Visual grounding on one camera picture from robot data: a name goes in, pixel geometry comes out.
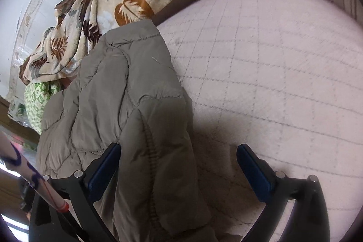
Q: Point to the white tube with blue marks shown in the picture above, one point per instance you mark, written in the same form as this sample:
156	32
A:
31	174

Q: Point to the green printed plastic packet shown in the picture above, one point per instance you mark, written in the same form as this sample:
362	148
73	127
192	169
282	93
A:
17	111

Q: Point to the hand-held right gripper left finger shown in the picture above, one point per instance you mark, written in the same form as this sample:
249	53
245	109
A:
102	174

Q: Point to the wooden door frame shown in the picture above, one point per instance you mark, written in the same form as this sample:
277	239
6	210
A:
14	131

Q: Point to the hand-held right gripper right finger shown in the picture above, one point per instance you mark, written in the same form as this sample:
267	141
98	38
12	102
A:
253	174

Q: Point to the grey-brown hooded puffer jacket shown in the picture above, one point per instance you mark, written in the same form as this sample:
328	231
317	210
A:
127	117

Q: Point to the green patterned pillow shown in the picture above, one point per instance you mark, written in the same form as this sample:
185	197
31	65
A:
35	106

